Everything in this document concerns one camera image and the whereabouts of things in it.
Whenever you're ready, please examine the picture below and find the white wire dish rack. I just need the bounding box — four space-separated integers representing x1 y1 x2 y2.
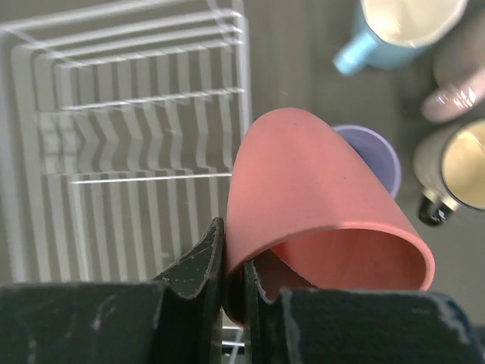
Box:
0 0 253 364

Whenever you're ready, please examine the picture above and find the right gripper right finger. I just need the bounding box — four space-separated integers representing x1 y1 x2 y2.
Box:
243 257 481 363

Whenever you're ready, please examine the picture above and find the purple cup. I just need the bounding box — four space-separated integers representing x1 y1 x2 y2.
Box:
333 124 402 198

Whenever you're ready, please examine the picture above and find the clear pink glass mug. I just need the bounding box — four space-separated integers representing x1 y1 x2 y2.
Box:
421 14 484 124

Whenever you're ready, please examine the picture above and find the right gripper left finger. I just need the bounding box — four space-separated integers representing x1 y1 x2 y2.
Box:
1 218 224 363

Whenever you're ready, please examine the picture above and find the pink cup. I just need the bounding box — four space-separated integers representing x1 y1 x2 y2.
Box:
223 108 435 324

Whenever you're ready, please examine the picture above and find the cream ceramic mug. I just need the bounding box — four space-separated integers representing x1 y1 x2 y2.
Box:
413 118 484 227

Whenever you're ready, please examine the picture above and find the light blue mug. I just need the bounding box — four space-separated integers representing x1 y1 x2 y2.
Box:
333 0 468 75

